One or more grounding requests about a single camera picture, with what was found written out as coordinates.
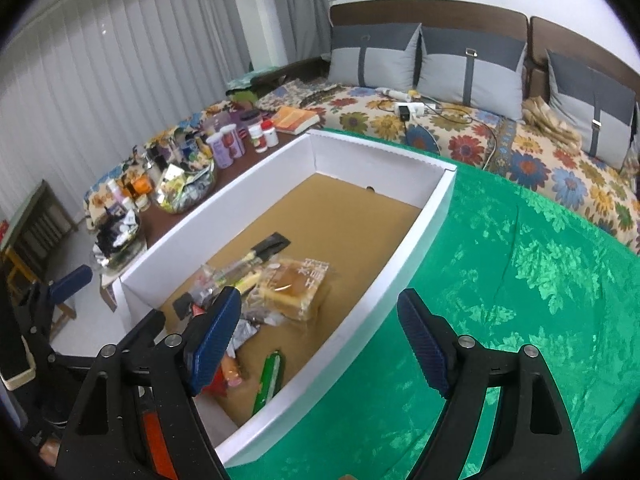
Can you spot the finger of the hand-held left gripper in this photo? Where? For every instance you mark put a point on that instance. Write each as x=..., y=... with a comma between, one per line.
x=75, y=280
x=145, y=327

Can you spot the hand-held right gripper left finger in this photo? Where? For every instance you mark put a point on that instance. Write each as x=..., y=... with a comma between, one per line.
x=215, y=340

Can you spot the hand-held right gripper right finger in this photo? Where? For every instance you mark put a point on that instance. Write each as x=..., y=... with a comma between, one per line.
x=425, y=345

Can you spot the white and blue snack packet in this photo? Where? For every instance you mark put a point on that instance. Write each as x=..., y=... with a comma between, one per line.
x=245, y=332

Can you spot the clear packet with orange sausage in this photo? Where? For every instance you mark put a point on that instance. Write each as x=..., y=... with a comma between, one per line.
x=231, y=370

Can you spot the red sausage packet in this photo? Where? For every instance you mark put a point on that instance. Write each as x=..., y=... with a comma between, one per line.
x=217, y=386

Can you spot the green snack bar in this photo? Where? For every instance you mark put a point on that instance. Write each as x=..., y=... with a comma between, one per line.
x=270, y=380

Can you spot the clear bread loaf packet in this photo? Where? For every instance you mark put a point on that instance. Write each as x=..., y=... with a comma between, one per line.
x=292, y=290

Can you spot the black chocolate bar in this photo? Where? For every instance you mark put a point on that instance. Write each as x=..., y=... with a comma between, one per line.
x=272, y=246

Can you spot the white cardboard box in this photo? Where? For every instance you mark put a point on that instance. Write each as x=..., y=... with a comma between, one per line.
x=375, y=160

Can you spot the wooden chair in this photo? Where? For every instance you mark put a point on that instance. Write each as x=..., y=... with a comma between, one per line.
x=30, y=220

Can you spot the green patterned blanket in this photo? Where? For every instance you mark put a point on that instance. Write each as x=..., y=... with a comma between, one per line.
x=525, y=310

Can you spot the glass bowl of sachets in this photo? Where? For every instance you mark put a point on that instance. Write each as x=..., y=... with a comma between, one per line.
x=185, y=192

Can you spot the purple can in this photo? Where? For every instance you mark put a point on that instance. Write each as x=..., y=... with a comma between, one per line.
x=219, y=155
x=232, y=142

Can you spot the floral bedsheet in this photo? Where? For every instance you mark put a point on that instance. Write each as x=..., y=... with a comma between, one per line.
x=550, y=175

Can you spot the grey pleated curtain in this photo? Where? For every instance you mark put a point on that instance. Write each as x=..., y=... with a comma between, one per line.
x=125, y=60

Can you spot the orange book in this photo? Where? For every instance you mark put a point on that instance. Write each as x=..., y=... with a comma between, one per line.
x=295, y=119

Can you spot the white power strip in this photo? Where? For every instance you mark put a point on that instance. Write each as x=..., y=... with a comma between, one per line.
x=407, y=109

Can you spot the white handheld device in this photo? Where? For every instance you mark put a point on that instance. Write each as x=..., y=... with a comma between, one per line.
x=395, y=92

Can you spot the beige folded cloth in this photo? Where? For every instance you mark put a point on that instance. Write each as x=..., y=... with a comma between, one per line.
x=547, y=120

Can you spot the green folded cloth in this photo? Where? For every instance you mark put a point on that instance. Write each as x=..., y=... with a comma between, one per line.
x=242, y=81

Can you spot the grey two-tone pillow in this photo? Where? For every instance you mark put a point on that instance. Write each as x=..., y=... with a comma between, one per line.
x=372, y=60
x=590, y=110
x=470, y=80

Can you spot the brown headboard panel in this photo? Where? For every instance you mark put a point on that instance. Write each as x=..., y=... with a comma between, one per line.
x=575, y=35
x=425, y=12

